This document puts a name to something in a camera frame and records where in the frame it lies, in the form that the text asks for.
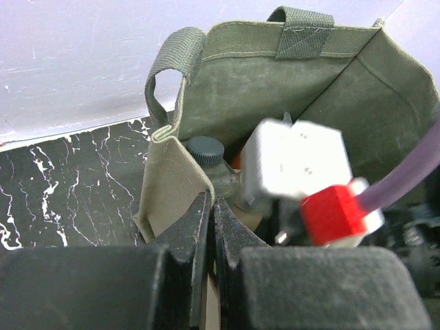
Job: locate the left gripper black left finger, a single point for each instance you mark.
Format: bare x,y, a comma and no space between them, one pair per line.
159,285

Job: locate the clear square bottle grey cap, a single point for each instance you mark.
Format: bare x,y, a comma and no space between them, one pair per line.
208,152

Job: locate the beige brown lotion bottle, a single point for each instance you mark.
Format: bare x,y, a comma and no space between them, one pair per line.
250,219

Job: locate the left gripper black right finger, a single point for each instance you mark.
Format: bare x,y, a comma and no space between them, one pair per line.
265,287

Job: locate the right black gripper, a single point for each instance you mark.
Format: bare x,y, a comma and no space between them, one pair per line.
412,233

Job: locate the olive green canvas bag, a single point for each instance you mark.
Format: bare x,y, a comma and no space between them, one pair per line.
223,82

